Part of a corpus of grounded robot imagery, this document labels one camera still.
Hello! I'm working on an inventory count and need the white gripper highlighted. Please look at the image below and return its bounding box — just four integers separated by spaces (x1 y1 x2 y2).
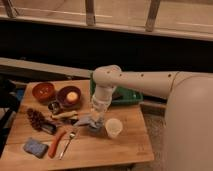
91 85 115 123

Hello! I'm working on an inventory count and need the blue towel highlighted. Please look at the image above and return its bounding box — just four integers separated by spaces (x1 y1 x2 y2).
74 114 104 132

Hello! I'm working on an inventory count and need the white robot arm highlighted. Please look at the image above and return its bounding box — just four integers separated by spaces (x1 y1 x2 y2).
92 65 213 126

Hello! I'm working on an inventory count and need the white plastic cup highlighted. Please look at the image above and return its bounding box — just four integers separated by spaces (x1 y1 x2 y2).
105 118 123 138

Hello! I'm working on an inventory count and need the small metal cup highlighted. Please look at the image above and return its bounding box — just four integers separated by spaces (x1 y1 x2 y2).
48 101 61 115

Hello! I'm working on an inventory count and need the dark object in bin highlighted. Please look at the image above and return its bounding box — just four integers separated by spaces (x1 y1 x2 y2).
112 92 122 100

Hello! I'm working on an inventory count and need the silver fork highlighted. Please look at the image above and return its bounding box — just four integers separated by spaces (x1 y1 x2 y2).
59 130 77 160

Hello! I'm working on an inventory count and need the yellow round fruit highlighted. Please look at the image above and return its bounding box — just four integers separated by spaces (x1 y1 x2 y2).
66 92 78 102

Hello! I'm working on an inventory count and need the green plastic bin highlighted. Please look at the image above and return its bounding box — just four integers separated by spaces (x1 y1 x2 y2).
90 74 143 105

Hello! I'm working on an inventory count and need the dark brown bowl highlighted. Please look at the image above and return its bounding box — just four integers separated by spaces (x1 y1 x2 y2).
56 86 81 107

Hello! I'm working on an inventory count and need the black metal scoop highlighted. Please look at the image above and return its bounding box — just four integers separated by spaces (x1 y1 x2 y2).
41 123 56 135

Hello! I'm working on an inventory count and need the red-brown bowl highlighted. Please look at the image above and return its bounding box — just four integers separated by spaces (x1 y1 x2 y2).
32 82 55 102

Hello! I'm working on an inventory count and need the brown pine cone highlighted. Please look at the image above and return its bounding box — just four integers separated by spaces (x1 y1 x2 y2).
27 108 45 131

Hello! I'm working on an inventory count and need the blue sponge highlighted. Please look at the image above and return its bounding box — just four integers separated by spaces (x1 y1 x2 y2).
23 138 49 158

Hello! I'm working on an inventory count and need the beige handled tool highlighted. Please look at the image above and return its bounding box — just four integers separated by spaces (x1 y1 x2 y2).
51 111 78 120

